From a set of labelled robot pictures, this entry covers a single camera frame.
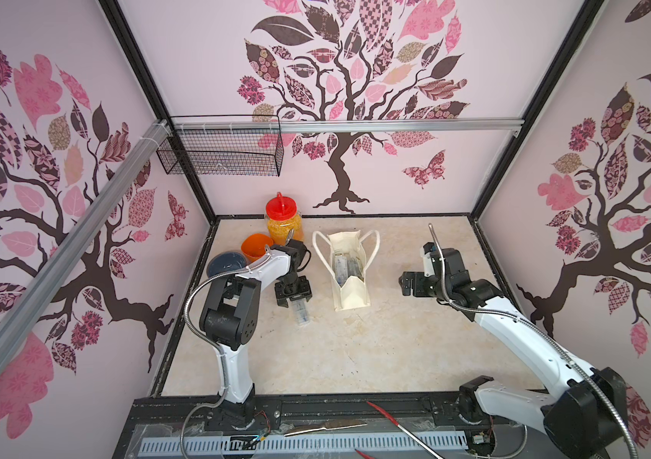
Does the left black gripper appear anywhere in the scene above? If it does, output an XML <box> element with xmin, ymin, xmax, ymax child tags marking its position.
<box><xmin>274</xmin><ymin>272</ymin><xmax>312</xmax><ymax>307</ymax></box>

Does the blue label compass case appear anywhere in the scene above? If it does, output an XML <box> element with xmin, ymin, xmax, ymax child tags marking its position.
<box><xmin>333</xmin><ymin>254</ymin><xmax>348</xmax><ymax>287</ymax></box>
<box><xmin>291</xmin><ymin>298</ymin><xmax>310</xmax><ymax>326</ymax></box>

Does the gold label compass case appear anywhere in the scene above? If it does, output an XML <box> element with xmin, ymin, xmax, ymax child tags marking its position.
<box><xmin>346</xmin><ymin>256</ymin><xmax>365</xmax><ymax>280</ymax></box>

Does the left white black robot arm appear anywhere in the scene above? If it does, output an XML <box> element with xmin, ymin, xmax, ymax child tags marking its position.
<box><xmin>194</xmin><ymin>239</ymin><xmax>312</xmax><ymax>424</ymax></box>

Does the cream canvas tote bag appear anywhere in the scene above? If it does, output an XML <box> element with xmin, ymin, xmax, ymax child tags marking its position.
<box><xmin>312</xmin><ymin>229</ymin><xmax>381</xmax><ymax>311</ymax></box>

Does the orange plastic cup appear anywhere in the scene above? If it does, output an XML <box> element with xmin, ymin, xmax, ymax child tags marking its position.
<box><xmin>240</xmin><ymin>233</ymin><xmax>275</xmax><ymax>264</ymax></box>

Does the red lid corn flake jar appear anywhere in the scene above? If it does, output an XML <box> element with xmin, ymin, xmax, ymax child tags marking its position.
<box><xmin>265</xmin><ymin>192</ymin><xmax>304</xmax><ymax>246</ymax></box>

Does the dark blue ceramic bowl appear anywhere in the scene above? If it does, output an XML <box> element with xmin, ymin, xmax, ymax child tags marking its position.
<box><xmin>206</xmin><ymin>251</ymin><xmax>248</xmax><ymax>277</ymax></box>

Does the right flexible metal conduit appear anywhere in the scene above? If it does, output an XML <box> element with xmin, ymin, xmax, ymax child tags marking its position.
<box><xmin>427</xmin><ymin>223</ymin><xmax>640</xmax><ymax>459</ymax></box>

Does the flexible metal conduit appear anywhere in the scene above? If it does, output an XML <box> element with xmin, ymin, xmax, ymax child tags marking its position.
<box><xmin>427</xmin><ymin>223</ymin><xmax>640</xmax><ymax>459</ymax></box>
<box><xmin>179</xmin><ymin>245</ymin><xmax>290</xmax><ymax>458</ymax></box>

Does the left flexible metal conduit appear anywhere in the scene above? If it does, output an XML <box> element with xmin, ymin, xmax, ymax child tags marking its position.
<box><xmin>179</xmin><ymin>245</ymin><xmax>290</xmax><ymax>458</ymax></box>

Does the red handled tool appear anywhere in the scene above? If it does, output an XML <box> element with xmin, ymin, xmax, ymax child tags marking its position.
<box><xmin>367</xmin><ymin>401</ymin><xmax>443</xmax><ymax>459</ymax></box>

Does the black base frame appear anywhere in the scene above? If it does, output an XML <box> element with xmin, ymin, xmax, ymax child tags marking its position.
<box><xmin>113</xmin><ymin>391</ymin><xmax>562</xmax><ymax>458</ymax></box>

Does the black wire mesh basket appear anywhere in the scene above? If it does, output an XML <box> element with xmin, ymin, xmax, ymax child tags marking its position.
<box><xmin>157</xmin><ymin>115</ymin><xmax>284</xmax><ymax>177</ymax></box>

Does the white slotted cable duct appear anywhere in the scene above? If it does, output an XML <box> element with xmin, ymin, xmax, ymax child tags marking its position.
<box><xmin>136</xmin><ymin>431</ymin><xmax>468</xmax><ymax>458</ymax></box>

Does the horizontal aluminium rail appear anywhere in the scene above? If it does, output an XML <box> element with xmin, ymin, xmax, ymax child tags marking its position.
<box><xmin>173</xmin><ymin>118</ymin><xmax>524</xmax><ymax>134</ymax></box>

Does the diagonal aluminium rail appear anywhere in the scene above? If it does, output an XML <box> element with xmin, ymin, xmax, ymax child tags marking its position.
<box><xmin>0</xmin><ymin>120</ymin><xmax>170</xmax><ymax>375</ymax></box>

